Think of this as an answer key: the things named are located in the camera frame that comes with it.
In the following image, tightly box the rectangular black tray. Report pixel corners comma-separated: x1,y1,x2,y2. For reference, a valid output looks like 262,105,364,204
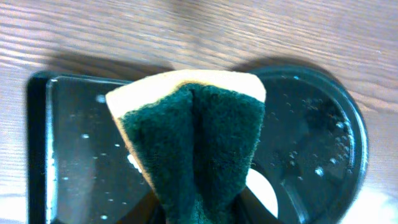
27,72,150,223

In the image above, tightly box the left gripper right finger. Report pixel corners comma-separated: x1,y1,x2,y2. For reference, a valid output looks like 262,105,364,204
233,187,280,224

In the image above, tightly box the round black tray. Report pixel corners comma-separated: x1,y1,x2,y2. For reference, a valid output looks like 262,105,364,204
253,65,368,224

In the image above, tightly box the green and yellow sponge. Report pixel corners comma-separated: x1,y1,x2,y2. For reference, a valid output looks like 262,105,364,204
105,70,266,223

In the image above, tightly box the light blue plate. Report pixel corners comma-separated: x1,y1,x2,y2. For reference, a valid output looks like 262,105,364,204
246,169,278,218

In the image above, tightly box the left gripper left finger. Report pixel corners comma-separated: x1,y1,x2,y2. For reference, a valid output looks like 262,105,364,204
116,190,165,224

